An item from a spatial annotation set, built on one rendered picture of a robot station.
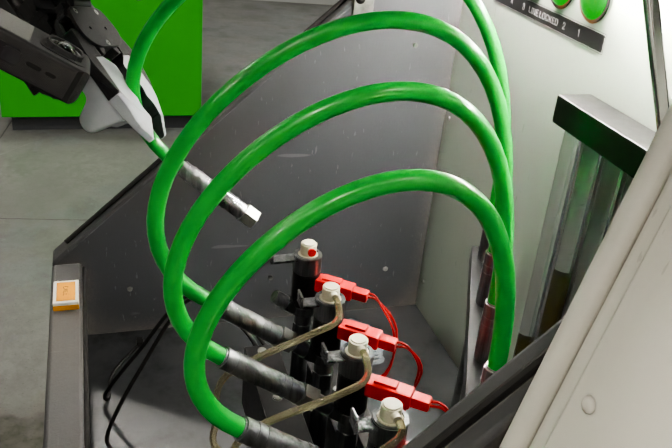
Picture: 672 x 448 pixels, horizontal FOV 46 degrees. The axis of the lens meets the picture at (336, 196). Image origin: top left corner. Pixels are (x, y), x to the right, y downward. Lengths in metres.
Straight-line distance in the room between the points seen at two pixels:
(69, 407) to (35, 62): 0.45
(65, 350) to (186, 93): 3.18
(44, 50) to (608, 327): 0.37
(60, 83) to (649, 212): 0.36
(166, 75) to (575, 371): 3.68
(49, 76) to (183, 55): 3.48
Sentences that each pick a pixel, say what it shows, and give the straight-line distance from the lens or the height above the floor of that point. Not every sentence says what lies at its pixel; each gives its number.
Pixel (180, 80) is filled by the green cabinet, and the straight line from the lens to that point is 4.04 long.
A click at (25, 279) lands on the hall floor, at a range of 2.92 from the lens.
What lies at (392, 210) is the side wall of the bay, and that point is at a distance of 1.17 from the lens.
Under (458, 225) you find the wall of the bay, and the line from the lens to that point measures 1.11.
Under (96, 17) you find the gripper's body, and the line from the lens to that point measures 0.84.
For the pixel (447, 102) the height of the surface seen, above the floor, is 1.34.
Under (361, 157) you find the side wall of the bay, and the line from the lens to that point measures 1.11.
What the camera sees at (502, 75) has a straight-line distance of 0.78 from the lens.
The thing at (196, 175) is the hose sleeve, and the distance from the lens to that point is 0.81.
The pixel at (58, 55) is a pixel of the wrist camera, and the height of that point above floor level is 1.37.
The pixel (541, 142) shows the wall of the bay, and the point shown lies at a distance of 0.91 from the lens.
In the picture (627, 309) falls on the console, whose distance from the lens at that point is 0.41.
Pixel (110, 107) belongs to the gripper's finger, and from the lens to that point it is 0.79.
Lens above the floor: 1.52
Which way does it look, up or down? 26 degrees down
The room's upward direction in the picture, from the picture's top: 6 degrees clockwise
